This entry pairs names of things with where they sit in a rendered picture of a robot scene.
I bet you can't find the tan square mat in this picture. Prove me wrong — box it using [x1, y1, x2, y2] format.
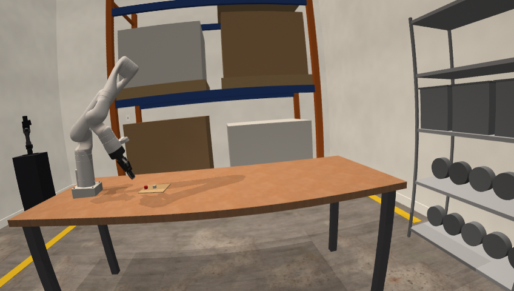
[138, 184, 171, 193]

